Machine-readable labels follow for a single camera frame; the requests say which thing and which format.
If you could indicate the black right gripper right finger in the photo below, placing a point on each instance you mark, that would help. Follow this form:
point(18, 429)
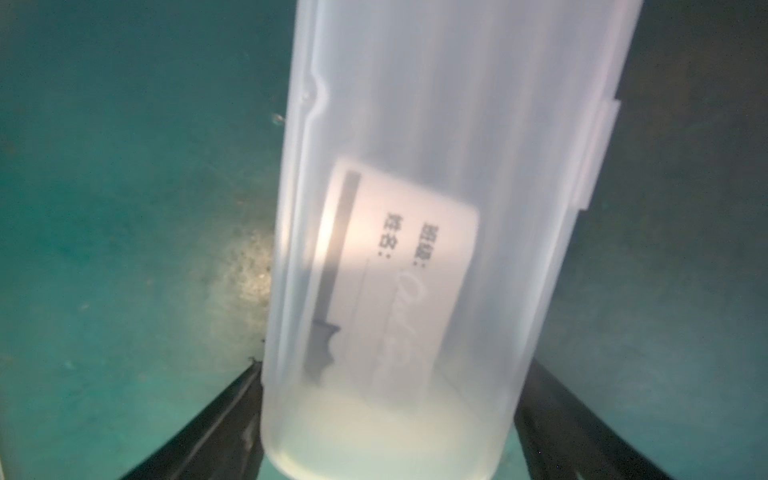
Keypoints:
point(562, 438)

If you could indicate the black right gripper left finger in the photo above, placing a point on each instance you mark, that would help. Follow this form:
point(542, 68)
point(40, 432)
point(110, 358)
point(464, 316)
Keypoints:
point(221, 442)

